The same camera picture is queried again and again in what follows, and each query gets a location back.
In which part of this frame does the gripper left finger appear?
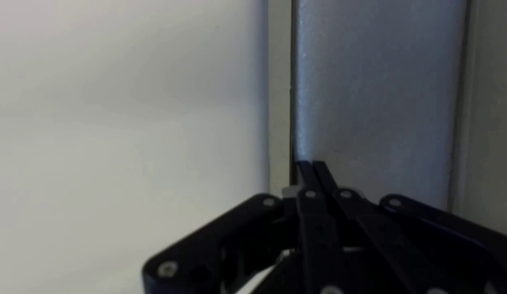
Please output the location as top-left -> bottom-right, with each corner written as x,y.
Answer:
141,160 -> 348,294

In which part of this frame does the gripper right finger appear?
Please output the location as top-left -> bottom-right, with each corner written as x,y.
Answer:
313,160 -> 507,294

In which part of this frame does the packing foam piece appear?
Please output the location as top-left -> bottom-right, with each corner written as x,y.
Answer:
292,0 -> 469,211

